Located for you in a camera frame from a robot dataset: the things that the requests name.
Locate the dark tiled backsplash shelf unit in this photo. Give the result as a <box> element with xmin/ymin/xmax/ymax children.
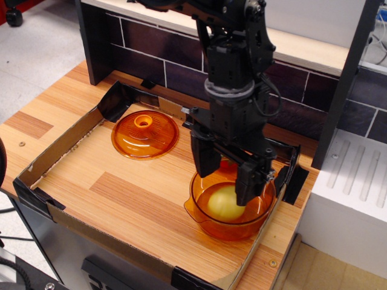
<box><xmin>76</xmin><ymin>1</ymin><xmax>386</xmax><ymax>156</ymax></box>

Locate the orange transparent pot lid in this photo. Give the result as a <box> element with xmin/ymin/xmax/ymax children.
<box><xmin>111</xmin><ymin>110</ymin><xmax>179</xmax><ymax>160</ymax></box>

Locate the white toy sink drainboard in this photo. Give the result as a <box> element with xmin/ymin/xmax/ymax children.
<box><xmin>298</xmin><ymin>130</ymin><xmax>386</xmax><ymax>278</ymax></box>

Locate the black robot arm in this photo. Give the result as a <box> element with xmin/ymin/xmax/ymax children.
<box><xmin>143</xmin><ymin>1</ymin><xmax>276</xmax><ymax>206</ymax></box>

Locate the yellow toy potato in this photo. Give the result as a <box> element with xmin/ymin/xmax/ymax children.
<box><xmin>207</xmin><ymin>184</ymin><xmax>246</xmax><ymax>222</ymax></box>

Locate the black caster wheel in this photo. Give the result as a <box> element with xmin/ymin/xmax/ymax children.
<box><xmin>5</xmin><ymin>7</ymin><xmax>23</xmax><ymax>27</ymax></box>

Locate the orange transparent plastic pot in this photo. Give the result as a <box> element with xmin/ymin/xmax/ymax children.
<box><xmin>184</xmin><ymin>158</ymin><xmax>277</xmax><ymax>241</ymax></box>

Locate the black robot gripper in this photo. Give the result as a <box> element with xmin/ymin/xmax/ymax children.
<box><xmin>188</xmin><ymin>80</ymin><xmax>276</xmax><ymax>206</ymax></box>

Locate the red toy strawberry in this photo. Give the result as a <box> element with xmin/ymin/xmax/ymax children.
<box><xmin>220</xmin><ymin>157</ymin><xmax>238</xmax><ymax>170</ymax></box>

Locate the cardboard fence with black tape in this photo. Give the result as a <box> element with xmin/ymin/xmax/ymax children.
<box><xmin>1</xmin><ymin>73</ymin><xmax>317</xmax><ymax>289</ymax></box>

